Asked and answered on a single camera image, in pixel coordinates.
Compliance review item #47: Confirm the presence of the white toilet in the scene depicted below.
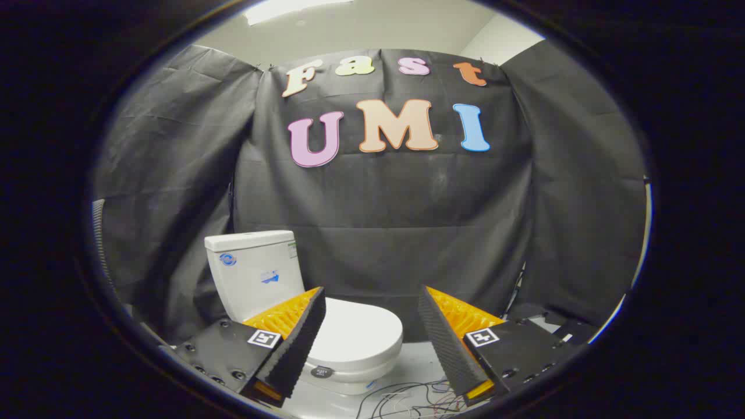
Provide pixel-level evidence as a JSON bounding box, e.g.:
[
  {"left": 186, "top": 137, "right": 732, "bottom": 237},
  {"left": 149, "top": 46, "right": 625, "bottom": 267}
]
[{"left": 204, "top": 230, "right": 404, "bottom": 397}]

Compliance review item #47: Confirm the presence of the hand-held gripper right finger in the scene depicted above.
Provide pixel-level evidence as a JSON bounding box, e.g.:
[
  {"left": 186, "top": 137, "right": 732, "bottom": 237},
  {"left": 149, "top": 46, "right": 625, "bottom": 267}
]
[{"left": 417, "top": 285, "right": 583, "bottom": 407}]

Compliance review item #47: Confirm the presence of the white toilet lid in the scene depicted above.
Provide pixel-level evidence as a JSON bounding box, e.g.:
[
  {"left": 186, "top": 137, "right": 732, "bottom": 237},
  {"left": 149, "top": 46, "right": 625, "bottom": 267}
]
[{"left": 303, "top": 297, "right": 404, "bottom": 379}]

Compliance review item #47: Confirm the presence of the grey ribbed hose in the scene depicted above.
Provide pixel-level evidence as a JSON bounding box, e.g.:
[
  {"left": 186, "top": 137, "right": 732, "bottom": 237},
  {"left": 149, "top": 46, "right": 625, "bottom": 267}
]
[{"left": 91, "top": 198, "right": 118, "bottom": 294}]

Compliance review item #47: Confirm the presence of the black backdrop cloth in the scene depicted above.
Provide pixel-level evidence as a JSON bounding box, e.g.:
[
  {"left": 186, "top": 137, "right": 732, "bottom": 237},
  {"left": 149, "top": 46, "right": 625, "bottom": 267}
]
[{"left": 92, "top": 44, "right": 648, "bottom": 345}]

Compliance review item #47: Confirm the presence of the tangle of floor cables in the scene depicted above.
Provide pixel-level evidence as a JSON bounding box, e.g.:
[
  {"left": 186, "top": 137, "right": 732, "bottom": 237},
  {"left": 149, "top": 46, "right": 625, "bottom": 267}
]
[{"left": 355, "top": 377, "right": 467, "bottom": 419}]

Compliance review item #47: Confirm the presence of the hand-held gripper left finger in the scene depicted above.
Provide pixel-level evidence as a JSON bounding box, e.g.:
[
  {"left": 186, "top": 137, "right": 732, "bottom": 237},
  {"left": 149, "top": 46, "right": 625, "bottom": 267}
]
[{"left": 175, "top": 286, "right": 327, "bottom": 408}]

